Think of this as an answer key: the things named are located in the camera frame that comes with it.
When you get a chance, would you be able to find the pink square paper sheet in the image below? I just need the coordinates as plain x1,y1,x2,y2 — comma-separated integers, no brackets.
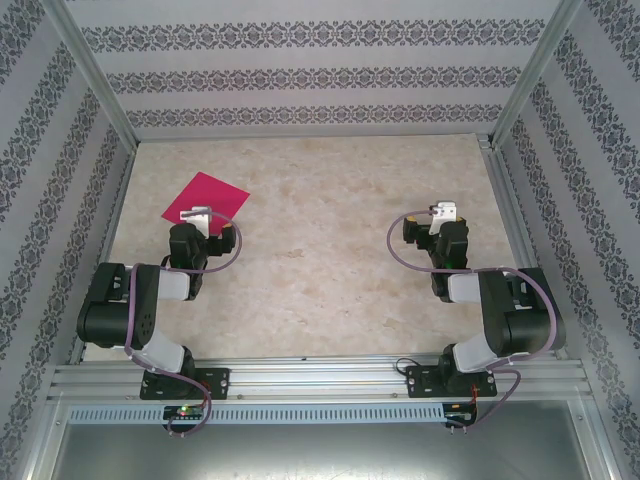
160,171,251,236

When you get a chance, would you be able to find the aluminium side rail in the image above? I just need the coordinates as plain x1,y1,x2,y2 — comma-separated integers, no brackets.
477,132,569,361
67,142,139,366

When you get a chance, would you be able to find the left aluminium side rail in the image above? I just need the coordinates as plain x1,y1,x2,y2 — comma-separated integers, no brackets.
67,142,139,366

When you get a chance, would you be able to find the aluminium frame post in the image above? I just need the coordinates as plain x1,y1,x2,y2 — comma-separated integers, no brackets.
39,0,141,146
489,0,586,149

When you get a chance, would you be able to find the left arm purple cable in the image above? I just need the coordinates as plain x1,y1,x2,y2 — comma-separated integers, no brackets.
124,209,245,439

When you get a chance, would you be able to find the grey metal sheet tray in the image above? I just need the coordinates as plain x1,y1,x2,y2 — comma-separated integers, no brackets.
29,399,616,480

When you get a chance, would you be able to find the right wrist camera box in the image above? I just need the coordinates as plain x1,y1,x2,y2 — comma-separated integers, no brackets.
428,200,459,235

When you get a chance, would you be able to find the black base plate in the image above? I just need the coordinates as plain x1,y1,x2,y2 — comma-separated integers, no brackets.
405,363,499,400
139,367,231,401

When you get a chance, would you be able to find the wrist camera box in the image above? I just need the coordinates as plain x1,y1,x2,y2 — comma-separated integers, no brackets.
428,200,459,235
178,204,212,237

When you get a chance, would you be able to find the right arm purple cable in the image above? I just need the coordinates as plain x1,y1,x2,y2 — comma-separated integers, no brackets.
388,209,560,436

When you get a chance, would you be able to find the small circuit board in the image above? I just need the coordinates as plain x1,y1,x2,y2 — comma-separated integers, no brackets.
444,402,479,424
163,405,206,420

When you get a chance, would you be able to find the left small circuit board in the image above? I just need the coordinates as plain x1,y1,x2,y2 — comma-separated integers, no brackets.
163,405,206,420

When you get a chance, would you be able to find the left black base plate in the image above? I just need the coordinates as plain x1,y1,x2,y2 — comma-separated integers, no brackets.
139,367,231,401

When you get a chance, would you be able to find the left aluminium frame post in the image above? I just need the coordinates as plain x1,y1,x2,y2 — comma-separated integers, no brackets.
39,0,141,146

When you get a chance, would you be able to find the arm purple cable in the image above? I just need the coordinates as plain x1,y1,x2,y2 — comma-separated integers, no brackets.
388,209,560,436
124,209,245,439

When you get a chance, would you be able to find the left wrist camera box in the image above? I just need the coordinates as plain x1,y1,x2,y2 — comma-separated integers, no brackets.
178,204,212,237

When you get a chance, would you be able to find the right aluminium frame post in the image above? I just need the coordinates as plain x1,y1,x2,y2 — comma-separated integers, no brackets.
489,0,586,149

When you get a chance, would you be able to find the slotted grey cable duct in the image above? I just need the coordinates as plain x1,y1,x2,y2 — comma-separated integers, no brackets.
67,402,446,425

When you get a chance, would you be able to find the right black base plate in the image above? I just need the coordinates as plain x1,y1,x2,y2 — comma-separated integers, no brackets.
405,363,499,400

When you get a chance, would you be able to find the right small circuit board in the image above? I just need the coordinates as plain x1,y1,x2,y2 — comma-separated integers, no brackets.
444,402,479,424

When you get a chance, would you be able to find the right aluminium side rail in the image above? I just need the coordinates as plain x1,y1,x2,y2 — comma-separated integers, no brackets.
477,132,569,361

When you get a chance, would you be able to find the aluminium mounting rail beam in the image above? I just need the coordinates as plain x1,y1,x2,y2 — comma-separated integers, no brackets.
47,352,591,401

